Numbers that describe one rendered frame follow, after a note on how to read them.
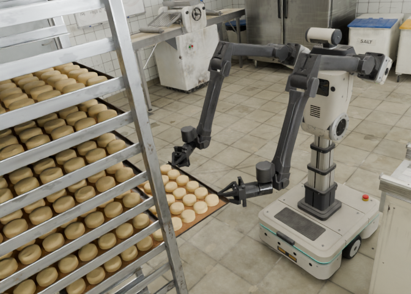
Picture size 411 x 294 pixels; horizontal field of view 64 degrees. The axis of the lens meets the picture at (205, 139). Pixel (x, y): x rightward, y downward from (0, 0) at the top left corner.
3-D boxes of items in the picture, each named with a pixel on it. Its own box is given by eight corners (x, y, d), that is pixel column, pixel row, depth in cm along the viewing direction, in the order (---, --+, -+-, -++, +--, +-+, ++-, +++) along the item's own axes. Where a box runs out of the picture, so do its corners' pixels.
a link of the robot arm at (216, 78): (233, 62, 150) (218, 58, 158) (224, 60, 146) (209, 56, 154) (211, 150, 160) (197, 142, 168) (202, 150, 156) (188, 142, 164)
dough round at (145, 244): (136, 242, 107) (135, 237, 106) (151, 238, 108) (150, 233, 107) (138, 253, 103) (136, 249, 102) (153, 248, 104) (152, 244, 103)
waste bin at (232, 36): (261, 54, 638) (260, 18, 606) (244, 62, 606) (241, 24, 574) (239, 51, 673) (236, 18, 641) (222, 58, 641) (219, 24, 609)
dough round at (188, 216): (195, 222, 112) (194, 218, 111) (180, 224, 112) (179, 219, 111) (196, 213, 116) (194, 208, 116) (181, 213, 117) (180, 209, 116)
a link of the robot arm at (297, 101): (322, 79, 117) (296, 74, 125) (313, 77, 113) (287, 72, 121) (290, 190, 127) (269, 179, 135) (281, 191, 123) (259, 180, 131)
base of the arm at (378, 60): (366, 52, 152) (357, 77, 154) (359, 47, 146) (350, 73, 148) (386, 54, 145) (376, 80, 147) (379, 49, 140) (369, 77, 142)
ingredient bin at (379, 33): (342, 76, 478) (347, 22, 441) (358, 64, 518) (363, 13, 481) (383, 81, 445) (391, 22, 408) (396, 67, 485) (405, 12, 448)
